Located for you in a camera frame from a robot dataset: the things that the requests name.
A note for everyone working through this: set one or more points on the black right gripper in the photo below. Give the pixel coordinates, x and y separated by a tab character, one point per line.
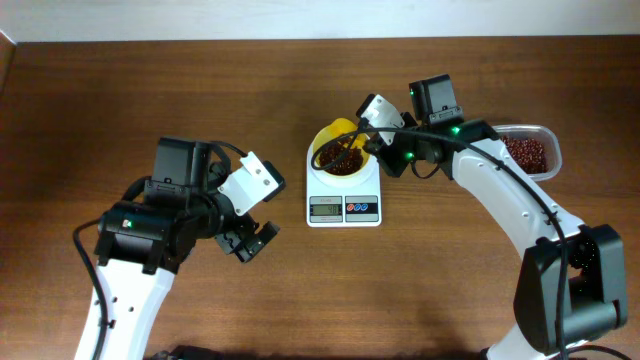
382	151

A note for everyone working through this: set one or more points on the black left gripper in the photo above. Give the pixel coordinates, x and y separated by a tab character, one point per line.
245	245

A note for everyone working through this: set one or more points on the yellow plastic measuring scoop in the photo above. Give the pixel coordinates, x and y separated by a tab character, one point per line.
341	126

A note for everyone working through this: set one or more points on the white digital kitchen scale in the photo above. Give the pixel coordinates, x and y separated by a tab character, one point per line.
349	201

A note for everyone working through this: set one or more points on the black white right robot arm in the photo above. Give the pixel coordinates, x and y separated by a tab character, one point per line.
572	283

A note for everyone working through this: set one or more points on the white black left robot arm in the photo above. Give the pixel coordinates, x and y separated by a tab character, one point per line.
192	194

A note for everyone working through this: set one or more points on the yellow plastic bowl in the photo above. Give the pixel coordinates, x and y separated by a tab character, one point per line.
353	162

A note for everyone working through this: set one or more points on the red adzuki beans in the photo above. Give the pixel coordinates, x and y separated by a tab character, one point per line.
528	153

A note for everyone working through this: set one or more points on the clear plastic food container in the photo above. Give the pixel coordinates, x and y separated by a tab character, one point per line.
543	135

